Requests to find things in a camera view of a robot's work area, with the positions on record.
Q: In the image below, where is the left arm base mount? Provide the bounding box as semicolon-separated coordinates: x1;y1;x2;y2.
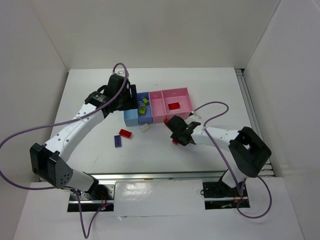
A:
67;182;116;213

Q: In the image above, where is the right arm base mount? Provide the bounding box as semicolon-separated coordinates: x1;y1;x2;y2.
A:
200;181;250;210

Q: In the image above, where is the white square lego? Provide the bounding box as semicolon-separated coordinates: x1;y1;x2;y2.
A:
140;123;150;133

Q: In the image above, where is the light blue bin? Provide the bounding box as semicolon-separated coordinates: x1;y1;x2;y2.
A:
123;108;139;127

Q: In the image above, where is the purple flat lego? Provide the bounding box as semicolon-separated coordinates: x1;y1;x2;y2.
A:
114;135;122;148

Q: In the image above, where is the green lego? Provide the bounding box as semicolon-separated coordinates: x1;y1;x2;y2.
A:
142;98;150;106
138;106;147;116

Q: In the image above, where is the dark blue bin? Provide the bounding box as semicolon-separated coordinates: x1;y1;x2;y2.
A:
137;92;153;125

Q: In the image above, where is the aluminium side rail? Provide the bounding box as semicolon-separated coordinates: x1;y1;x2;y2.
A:
234;68;275;177

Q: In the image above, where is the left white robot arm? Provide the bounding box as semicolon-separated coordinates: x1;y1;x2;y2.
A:
29;74;138;198

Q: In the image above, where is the narrow pink bin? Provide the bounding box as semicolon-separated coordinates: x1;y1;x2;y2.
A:
149;91;166;124

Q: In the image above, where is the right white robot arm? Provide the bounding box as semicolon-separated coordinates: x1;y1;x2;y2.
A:
165;115;272;189

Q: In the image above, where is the aluminium front rail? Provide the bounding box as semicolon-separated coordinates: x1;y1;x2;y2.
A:
92;171;224;180

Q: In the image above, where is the wide pink bin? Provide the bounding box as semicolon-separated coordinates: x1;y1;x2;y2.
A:
162;87;193;120

